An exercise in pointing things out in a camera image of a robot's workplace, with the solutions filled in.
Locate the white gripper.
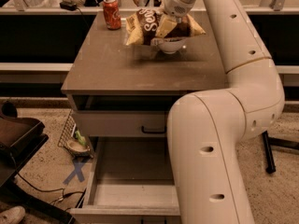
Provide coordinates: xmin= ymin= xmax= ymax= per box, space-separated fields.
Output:
xmin=155 ymin=0 xmax=196 ymax=37

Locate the open bottom drawer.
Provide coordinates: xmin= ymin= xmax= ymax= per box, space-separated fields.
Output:
xmin=71 ymin=138 xmax=181 ymax=224

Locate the wire rack on floor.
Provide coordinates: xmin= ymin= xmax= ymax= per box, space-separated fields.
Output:
xmin=58 ymin=112 xmax=76 ymax=147

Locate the black power adapter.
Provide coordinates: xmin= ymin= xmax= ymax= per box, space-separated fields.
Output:
xmin=60 ymin=1 xmax=77 ymax=11

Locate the green toy on floor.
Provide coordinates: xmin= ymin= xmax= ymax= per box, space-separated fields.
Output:
xmin=75 ymin=130 xmax=87 ymax=147

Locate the black floor cable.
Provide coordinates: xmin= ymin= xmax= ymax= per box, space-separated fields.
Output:
xmin=12 ymin=159 xmax=87 ymax=212

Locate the white bowl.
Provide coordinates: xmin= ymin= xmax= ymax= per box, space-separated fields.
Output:
xmin=158 ymin=38 xmax=186 ymax=54

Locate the black drawer handle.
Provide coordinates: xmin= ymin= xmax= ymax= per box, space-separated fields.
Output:
xmin=141 ymin=126 xmax=167 ymax=134

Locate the small bowl on floor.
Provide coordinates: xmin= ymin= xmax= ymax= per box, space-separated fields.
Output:
xmin=66 ymin=139 xmax=90 ymax=157

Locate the brown yellow chip bag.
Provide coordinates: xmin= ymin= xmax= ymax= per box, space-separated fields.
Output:
xmin=126 ymin=8 xmax=206 ymax=46

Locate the grey drawer cabinet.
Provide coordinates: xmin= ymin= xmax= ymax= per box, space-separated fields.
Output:
xmin=61 ymin=10 xmax=232 ymax=224

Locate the orange soda can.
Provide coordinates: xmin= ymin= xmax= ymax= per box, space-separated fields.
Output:
xmin=103 ymin=0 xmax=121 ymax=30

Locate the closed middle drawer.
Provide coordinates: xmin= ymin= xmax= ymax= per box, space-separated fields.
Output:
xmin=73 ymin=111 xmax=167 ymax=137

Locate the black stand leg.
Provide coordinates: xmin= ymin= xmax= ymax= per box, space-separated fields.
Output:
xmin=262 ymin=132 xmax=299 ymax=174

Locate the white shoe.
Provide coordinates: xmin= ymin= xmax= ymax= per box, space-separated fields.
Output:
xmin=0 ymin=206 xmax=25 ymax=224

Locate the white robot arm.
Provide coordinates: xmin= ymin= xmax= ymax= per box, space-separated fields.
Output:
xmin=164 ymin=0 xmax=285 ymax=224

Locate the blue tape cross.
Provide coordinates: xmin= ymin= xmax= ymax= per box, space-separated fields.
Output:
xmin=64 ymin=157 xmax=90 ymax=185

